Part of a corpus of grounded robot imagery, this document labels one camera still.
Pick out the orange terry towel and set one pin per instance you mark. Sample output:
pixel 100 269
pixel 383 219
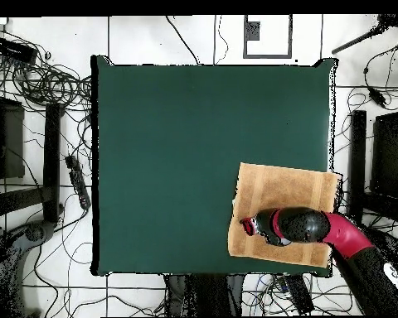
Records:
pixel 285 188

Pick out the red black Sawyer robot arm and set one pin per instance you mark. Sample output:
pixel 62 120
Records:
pixel 318 228

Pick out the black power strip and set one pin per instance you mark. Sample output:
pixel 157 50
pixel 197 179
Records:
pixel 298 293
pixel 78 182

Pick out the dark green table cloth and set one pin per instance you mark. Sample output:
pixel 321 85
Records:
pixel 169 165

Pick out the black tripod leg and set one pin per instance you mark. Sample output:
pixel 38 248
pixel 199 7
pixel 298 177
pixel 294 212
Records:
pixel 358 41

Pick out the grey caster base leg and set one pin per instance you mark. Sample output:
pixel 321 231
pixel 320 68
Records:
pixel 30 233

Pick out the black electronics box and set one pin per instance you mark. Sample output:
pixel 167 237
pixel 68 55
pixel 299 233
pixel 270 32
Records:
pixel 13 49

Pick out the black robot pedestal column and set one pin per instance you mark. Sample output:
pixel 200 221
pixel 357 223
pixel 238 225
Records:
pixel 205 294

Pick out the black metal stand frame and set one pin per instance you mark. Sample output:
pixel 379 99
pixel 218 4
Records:
pixel 51 159
pixel 357 159

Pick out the grey square floor frame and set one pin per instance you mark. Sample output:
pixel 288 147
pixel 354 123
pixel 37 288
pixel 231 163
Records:
pixel 252 31

